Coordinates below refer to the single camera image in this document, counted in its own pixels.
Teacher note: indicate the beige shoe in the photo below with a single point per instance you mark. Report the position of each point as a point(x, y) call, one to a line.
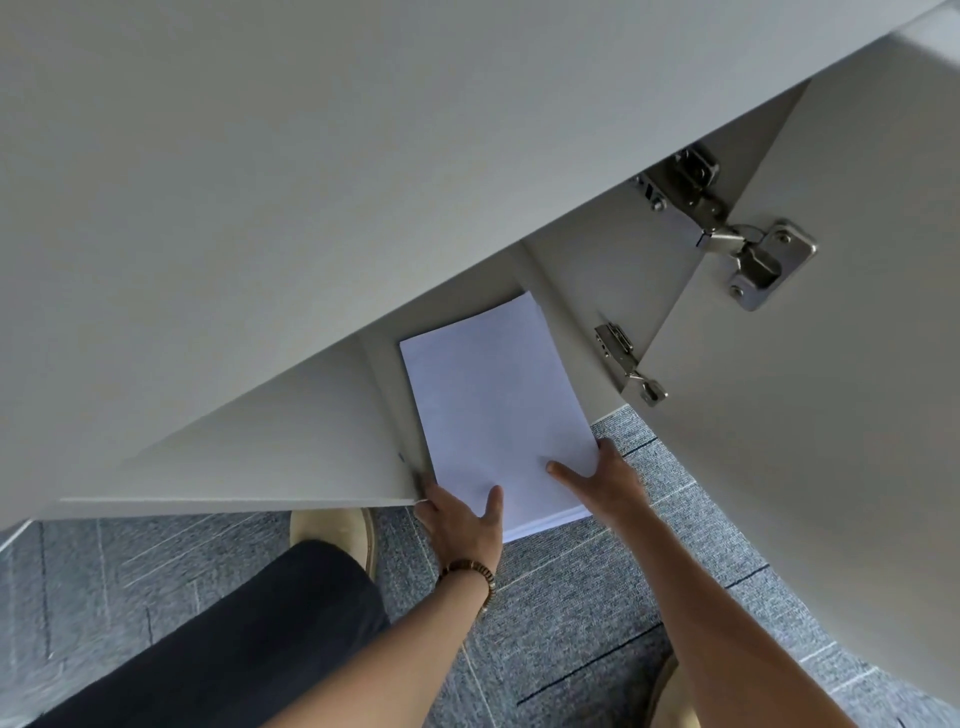
point(337, 536)
point(671, 694)

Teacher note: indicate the person's left forearm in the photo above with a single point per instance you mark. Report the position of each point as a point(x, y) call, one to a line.
point(390, 649)

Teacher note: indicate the beige right shoe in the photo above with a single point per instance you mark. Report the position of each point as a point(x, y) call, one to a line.
point(671, 694)

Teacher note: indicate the person's left hand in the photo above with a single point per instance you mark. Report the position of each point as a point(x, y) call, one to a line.
point(454, 529)

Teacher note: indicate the grey cabinet door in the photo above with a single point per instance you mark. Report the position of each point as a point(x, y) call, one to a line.
point(825, 337)

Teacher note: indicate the grey cabinet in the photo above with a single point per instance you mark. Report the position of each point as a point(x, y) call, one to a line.
point(262, 247)

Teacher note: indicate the beige left shoe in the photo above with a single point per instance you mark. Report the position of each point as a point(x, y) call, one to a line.
point(337, 536)

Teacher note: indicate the person's dark trouser leg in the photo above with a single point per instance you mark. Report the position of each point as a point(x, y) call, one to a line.
point(225, 645)

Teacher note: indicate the large metal cabinet hinge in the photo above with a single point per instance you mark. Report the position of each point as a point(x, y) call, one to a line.
point(724, 229)

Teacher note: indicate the stack of white paper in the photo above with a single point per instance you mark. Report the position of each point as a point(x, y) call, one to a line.
point(495, 412)

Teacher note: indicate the person's right forearm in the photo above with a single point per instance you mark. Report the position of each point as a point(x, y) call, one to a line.
point(720, 622)

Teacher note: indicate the small metal cabinet hinge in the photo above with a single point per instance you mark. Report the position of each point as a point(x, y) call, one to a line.
point(628, 362)

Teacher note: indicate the person's right hand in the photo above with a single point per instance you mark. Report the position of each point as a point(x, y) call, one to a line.
point(611, 480)

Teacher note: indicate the person's left thumb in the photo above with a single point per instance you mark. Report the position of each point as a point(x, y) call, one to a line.
point(493, 507)

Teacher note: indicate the person's right thumb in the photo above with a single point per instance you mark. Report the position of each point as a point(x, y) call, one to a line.
point(570, 477)

